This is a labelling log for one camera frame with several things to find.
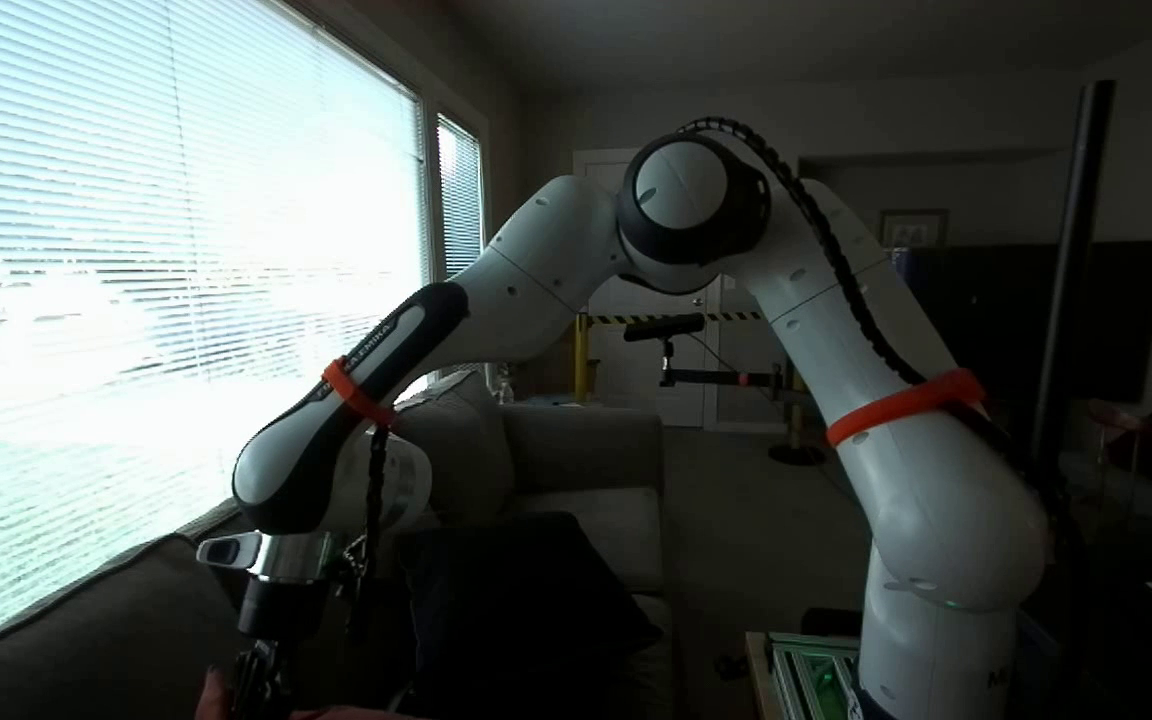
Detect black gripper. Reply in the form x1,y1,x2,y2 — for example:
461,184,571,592
230,578,334,720

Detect orange pillow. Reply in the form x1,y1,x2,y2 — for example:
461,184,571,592
191,664,429,720

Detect dark blue pillow teal piping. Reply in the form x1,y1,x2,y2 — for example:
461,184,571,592
402,513,668,720

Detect grey fabric sofa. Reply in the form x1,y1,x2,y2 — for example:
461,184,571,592
0,368,679,720

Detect white window blinds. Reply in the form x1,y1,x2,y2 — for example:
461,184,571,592
0,0,431,674

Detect wooden table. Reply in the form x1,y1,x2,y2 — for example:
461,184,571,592
741,627,783,720

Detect narrow side window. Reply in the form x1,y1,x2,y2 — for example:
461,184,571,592
431,112,492,276

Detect yellow black caution barrier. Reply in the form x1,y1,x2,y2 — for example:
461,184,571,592
571,308,832,472

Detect black television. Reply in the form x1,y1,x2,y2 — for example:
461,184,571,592
909,238,1152,416

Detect black vertical pole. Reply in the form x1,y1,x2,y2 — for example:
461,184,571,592
1030,78,1119,458

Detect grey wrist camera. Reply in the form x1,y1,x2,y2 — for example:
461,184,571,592
191,534,268,578

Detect small orange strap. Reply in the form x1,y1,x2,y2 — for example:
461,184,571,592
320,357,402,433

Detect black stereo camera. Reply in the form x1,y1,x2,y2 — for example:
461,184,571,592
619,314,711,343

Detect black camera boom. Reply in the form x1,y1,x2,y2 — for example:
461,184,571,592
656,338,792,392

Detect wide orange strap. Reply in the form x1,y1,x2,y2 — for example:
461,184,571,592
823,368,994,454

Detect black cable chain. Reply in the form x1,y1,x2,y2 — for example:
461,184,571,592
677,117,1009,449

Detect small framed wall picture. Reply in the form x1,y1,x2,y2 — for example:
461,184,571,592
875,203,951,251

